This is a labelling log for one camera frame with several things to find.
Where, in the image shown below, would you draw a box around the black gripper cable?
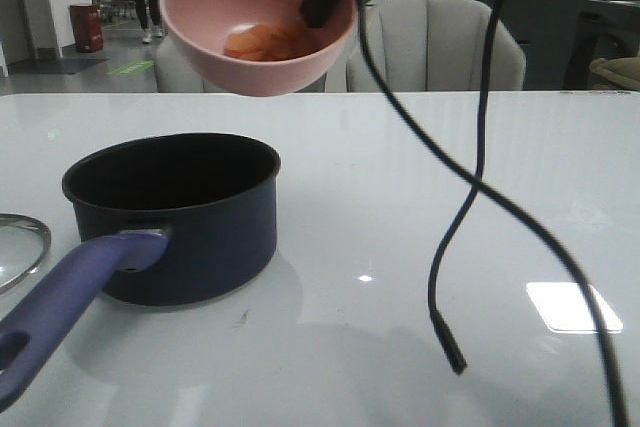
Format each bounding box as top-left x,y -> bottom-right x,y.
357,0 -> 629,427

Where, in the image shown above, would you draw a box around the dark floor mat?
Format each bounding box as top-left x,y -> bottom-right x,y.
8,58 -> 105,75

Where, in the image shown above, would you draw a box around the right grey upholstered chair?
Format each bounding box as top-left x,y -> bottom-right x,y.
345,0 -> 526,93

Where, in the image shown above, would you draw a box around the left grey upholstered chair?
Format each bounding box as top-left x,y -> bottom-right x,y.
154,37 -> 326,97

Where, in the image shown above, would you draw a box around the grey upholstered chair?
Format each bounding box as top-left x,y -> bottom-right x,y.
345,0 -> 526,93
154,37 -> 326,97

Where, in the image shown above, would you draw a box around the olive cushion at right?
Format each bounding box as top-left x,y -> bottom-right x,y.
589,56 -> 639,92

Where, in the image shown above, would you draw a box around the pink bowl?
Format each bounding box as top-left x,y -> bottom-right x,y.
159,0 -> 357,97

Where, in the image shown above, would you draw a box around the orange ham pieces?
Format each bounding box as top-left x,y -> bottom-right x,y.
224,23 -> 321,62

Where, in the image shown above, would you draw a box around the red trash bin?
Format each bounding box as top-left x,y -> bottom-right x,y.
69,4 -> 104,53

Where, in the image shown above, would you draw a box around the dark blue saucepan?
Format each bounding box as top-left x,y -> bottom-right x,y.
0,132 -> 282,411

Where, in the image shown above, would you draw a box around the dark armchair at right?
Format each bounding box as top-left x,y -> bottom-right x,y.
563,0 -> 639,90

